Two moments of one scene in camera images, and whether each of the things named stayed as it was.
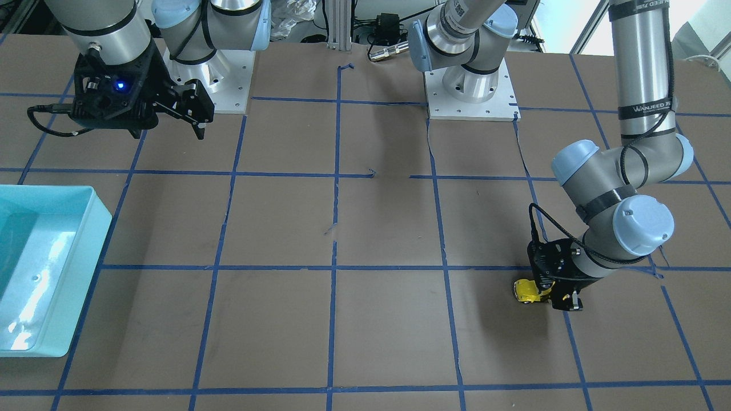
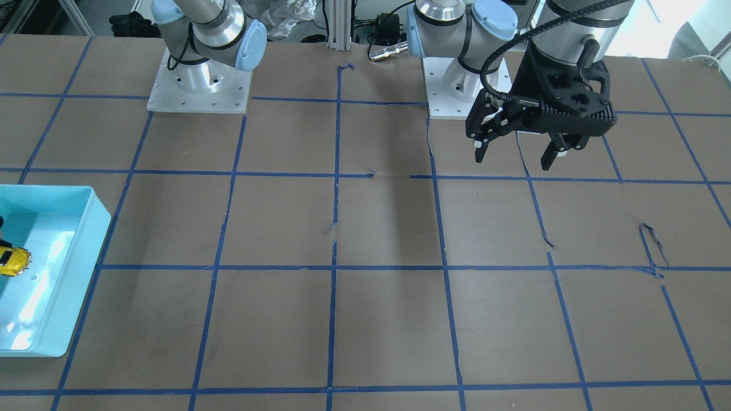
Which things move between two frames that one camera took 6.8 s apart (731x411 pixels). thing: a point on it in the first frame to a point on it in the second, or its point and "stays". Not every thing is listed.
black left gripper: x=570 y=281 to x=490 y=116
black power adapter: x=388 y=25 stays
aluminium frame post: x=340 y=25 stays
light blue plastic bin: x=51 y=238 stays
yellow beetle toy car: x=526 y=291 to x=13 y=261
